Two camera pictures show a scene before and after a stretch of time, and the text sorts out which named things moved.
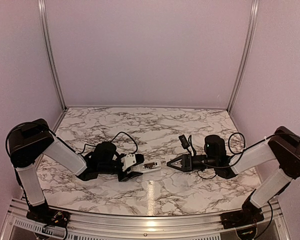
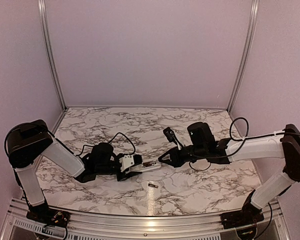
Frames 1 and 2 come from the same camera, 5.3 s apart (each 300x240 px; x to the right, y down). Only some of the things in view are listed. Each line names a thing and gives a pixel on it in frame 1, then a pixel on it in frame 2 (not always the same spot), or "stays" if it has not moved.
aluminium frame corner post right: [253, 19] stays
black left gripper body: [105, 168] stays
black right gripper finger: [186, 162] -> [171, 158]
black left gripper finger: [124, 176] stays
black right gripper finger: [184, 168] -> [176, 163]
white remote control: [148, 166] stays
